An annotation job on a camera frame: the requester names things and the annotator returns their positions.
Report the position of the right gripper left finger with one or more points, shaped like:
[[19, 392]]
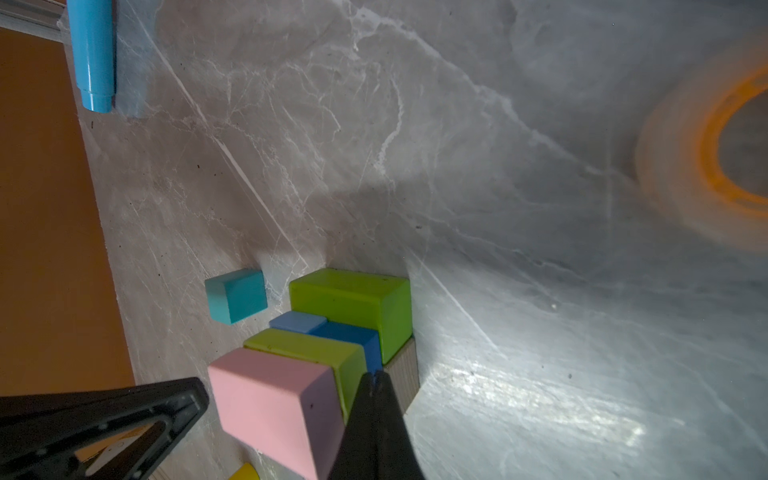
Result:
[[41, 434]]

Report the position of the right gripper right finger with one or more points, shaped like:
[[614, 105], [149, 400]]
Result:
[[376, 444]]

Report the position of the natural wood rectangular block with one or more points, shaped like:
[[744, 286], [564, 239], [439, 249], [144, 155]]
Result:
[[404, 374]]

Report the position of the light green rectangular block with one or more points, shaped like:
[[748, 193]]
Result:
[[347, 360]]

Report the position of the pink rectangular block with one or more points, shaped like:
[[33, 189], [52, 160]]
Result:
[[286, 409]]

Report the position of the dark green rectangular block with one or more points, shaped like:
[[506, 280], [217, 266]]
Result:
[[377, 302]]

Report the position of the light blue cube block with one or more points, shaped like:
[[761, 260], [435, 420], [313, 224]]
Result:
[[298, 322]]

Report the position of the teal cube block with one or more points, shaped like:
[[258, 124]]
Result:
[[236, 296]]

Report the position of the yellow cylinder block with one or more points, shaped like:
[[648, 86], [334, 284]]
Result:
[[246, 472]]

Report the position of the cyan toy microphone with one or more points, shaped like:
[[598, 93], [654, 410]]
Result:
[[93, 43]]

